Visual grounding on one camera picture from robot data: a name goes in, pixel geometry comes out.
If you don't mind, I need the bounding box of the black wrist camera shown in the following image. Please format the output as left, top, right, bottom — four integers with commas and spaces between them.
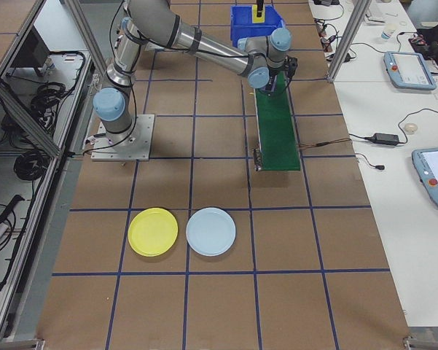
284, 56, 299, 79

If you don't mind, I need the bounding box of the red black conveyor wire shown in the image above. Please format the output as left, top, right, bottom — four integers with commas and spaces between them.
297, 138, 353, 149

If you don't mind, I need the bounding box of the aluminium upright post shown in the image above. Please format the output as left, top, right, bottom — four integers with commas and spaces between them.
66, 0, 109, 87
326, 0, 372, 84

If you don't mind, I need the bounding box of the light blue plate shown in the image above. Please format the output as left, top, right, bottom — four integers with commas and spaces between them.
185, 207, 238, 258

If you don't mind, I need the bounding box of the black cable coil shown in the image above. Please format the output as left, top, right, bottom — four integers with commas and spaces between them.
28, 82, 77, 117
13, 149, 48, 182

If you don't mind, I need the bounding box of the V-shaped metal bar frame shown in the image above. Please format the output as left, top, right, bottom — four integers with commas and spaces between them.
0, 0, 95, 342

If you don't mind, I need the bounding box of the green conveyor belt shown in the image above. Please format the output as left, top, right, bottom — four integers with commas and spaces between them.
254, 71, 302, 172

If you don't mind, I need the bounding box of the black handle tool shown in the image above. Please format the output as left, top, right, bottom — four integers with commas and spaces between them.
0, 195, 26, 225

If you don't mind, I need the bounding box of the blue grey teach pendant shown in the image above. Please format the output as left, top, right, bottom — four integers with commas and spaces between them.
383, 50, 438, 91
411, 146, 438, 212

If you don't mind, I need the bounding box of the black power adapter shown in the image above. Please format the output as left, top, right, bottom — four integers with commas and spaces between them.
373, 133, 401, 146

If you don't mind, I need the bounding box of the yellow plate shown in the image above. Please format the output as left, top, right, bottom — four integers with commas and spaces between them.
128, 207, 179, 258

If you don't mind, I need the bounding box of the white flat box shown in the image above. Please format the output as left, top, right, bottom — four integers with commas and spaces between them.
364, 0, 387, 25

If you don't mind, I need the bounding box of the blue plastic bin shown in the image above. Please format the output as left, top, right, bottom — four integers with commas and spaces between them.
230, 4, 287, 49

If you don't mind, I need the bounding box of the black box in frame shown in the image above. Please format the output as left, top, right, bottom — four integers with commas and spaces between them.
9, 25, 52, 77

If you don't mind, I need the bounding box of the black cable with plug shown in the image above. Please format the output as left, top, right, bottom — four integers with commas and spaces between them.
355, 152, 386, 171

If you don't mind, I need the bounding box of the white paper cup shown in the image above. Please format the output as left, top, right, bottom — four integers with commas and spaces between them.
380, 23, 397, 42

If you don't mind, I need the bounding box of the white side table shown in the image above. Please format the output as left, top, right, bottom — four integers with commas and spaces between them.
308, 0, 438, 327

